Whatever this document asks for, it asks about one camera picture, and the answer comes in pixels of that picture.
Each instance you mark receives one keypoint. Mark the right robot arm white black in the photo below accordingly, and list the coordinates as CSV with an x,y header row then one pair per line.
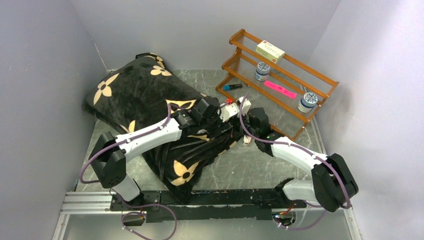
x,y
331,184

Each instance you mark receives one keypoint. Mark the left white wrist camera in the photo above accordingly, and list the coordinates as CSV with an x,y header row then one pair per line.
x,y
228,110

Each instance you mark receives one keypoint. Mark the wooden two-tier shelf rack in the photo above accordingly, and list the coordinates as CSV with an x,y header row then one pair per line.
x,y
289,73

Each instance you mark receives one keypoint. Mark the white cardboard box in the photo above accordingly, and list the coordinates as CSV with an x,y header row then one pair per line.
x,y
270,51

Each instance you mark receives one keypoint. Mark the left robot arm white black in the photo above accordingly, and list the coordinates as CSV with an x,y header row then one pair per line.
x,y
111,154

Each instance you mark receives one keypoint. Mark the white jar blue lid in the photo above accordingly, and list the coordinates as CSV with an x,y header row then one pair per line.
x,y
262,71
307,102

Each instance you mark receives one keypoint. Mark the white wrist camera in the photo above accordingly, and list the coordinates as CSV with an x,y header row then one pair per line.
x,y
244,105
228,110

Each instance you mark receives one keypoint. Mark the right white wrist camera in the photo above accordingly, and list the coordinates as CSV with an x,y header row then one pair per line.
x,y
244,105

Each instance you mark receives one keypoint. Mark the aluminium frame rail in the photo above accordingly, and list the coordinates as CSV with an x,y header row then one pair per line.
x,y
98,203

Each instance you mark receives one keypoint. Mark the pink flat plastic item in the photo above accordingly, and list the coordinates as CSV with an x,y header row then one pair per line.
x,y
280,89

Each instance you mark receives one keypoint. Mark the small pink white clip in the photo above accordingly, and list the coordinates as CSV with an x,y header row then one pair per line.
x,y
247,139

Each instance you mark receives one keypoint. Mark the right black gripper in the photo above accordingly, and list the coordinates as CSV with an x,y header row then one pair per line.
x,y
235,123

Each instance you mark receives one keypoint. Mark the black pillowcase with beige flowers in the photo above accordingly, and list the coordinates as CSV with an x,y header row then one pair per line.
x,y
136,96

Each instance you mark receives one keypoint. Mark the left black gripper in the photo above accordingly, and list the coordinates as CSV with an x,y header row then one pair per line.
x,y
214,130

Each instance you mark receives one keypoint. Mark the blue marker pen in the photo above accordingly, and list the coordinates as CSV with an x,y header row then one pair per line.
x,y
231,87

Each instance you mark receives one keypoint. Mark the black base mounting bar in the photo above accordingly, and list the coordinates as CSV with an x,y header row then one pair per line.
x,y
257,203

